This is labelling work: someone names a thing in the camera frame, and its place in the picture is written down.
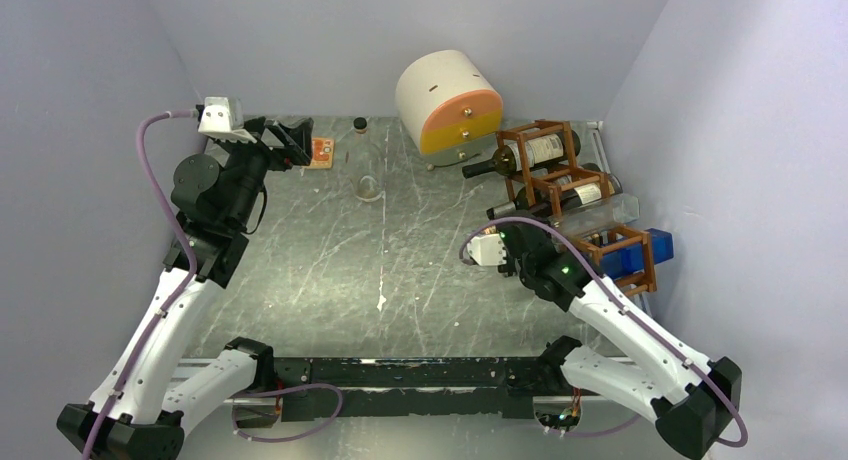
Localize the cream round drawer cabinet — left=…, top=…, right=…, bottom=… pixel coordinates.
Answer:
left=395, top=50, right=504, bottom=168

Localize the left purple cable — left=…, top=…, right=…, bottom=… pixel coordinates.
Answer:
left=79, top=109, right=203, bottom=460

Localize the clear glass bottle black cap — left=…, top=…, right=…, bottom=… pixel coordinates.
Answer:
left=349, top=117, right=384, bottom=203

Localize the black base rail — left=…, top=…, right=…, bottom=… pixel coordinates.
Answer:
left=275, top=357, right=573, bottom=422

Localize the large clear plastic bottle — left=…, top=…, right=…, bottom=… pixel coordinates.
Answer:
left=550, top=193, right=640, bottom=238

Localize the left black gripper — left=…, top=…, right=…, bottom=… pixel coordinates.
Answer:
left=220, top=116, right=313, bottom=228

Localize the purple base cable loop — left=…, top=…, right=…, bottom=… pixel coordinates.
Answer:
left=230, top=382, right=346, bottom=444

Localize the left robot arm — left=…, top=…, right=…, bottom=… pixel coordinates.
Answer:
left=57, top=117, right=314, bottom=459

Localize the dark green wine bottle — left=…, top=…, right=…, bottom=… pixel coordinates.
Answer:
left=461, top=132, right=568, bottom=178

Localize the dark bottle white label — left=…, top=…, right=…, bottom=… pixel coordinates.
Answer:
left=486, top=182, right=602, bottom=220

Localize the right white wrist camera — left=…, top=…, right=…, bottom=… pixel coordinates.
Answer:
left=462, top=233, right=507, bottom=267

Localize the orange card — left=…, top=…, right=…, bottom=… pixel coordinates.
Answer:
left=308, top=137, right=335, bottom=170

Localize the blue square glass bottle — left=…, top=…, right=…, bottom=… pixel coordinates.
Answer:
left=600, top=228, right=674, bottom=279

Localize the brown wooden wine rack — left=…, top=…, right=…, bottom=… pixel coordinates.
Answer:
left=486, top=120, right=672, bottom=296

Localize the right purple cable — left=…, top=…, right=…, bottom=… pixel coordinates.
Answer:
left=458, top=217, right=750, bottom=449

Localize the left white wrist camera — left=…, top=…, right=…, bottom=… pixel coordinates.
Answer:
left=198, top=96, right=257, bottom=144

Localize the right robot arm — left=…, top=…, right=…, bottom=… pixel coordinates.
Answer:
left=494, top=217, right=749, bottom=459

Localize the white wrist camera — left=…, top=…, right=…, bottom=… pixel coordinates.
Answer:
left=462, top=233, right=507, bottom=267
left=198, top=96, right=257, bottom=144

